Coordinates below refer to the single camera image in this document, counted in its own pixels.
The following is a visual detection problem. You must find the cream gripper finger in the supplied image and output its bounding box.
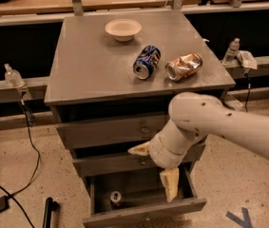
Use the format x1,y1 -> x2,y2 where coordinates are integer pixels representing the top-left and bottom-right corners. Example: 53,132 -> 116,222
127,142 -> 149,156
160,167 -> 179,202

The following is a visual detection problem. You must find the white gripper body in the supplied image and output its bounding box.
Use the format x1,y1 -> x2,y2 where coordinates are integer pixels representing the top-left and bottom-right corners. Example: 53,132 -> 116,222
149,133 -> 186,169

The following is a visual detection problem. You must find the blue silver redbull can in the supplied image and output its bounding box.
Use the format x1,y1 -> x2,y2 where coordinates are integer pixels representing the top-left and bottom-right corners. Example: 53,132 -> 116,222
110,191 -> 122,208

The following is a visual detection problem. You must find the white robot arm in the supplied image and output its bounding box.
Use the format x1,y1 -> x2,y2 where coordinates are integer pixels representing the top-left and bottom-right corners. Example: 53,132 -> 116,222
128,92 -> 269,202

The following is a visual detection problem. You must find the grey middle drawer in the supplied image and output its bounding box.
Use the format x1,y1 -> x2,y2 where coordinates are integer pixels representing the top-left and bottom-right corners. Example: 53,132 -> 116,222
72,142 -> 206,179

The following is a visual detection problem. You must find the grey top drawer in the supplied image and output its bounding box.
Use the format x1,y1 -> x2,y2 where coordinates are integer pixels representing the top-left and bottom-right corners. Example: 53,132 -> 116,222
57,112 -> 169,149

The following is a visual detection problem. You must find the grey open bottom drawer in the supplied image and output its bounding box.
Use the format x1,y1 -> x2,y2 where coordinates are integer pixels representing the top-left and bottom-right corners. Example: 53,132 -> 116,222
83,164 -> 206,228

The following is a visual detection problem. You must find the grey wooden drawer cabinet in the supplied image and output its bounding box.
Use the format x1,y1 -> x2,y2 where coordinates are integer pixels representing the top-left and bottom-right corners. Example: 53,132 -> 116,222
44,9 -> 237,228

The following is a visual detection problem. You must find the crushed orange soda can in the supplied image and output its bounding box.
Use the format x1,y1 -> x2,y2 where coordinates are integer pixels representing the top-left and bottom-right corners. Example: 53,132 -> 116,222
165,53 -> 202,82

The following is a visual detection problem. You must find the crushed blue pepsi can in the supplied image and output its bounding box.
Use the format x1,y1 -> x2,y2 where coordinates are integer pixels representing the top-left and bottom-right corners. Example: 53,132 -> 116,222
133,46 -> 161,80

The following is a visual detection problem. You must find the black pole stand base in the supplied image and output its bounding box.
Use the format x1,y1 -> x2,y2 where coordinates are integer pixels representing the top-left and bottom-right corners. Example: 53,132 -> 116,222
42,198 -> 59,228

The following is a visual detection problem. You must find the white paper bowl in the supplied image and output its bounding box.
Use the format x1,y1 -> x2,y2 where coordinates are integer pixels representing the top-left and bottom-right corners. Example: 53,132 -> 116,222
105,19 -> 142,42

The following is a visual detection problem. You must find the clear water bottle right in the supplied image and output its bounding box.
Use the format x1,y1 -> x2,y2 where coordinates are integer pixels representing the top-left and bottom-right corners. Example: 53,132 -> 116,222
222,38 -> 240,66

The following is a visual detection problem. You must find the white block under rail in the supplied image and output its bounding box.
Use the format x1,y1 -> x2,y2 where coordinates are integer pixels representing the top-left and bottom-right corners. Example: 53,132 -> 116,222
223,94 -> 244,111

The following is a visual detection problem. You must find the white packet on rail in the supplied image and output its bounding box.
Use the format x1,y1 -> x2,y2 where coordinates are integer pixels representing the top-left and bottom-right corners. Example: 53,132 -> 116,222
237,50 -> 258,69

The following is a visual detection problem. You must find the black cable on left floor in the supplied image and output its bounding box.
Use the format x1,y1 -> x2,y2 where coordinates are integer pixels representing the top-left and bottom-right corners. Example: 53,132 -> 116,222
0,92 -> 42,228

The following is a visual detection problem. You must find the clear bottle on left rail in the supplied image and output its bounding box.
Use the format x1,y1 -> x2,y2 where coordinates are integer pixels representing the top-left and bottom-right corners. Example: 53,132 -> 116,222
4,64 -> 25,88

